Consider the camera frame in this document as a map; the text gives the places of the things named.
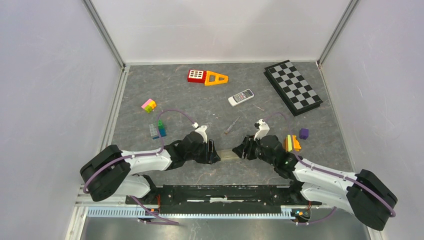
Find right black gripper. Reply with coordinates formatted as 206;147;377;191
231;134;276;167

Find clear handle screwdriver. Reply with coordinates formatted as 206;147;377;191
224;116;240;135

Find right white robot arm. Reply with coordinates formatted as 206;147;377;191
232;135;398;231

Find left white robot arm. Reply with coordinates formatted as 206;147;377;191
79;131;221;204

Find white remote control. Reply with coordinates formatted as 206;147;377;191
228;89;255;107

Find orange yellow block stack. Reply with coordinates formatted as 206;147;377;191
283;134;302;152

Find purple cube block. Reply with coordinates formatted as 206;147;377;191
299;128;309;140

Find green blue grey blocks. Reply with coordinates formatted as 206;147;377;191
149;119;167;140

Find black grey chessboard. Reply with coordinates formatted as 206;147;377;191
263;60;323;116

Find orange triangular toy block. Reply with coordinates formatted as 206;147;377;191
204;71;229;86

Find red white window block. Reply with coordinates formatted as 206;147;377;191
187;69;207;84

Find pink yellow green blocks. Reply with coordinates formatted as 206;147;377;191
141;98;157;113

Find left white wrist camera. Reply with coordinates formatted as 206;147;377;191
192;122;208;143

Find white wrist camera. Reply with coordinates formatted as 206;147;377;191
192;122;208;143
254;119;270;140

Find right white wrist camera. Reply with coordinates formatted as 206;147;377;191
254;119;270;140

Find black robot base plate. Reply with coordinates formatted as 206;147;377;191
139;185;321;214

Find white slotted cable duct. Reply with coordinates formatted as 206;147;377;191
86;206;295;220

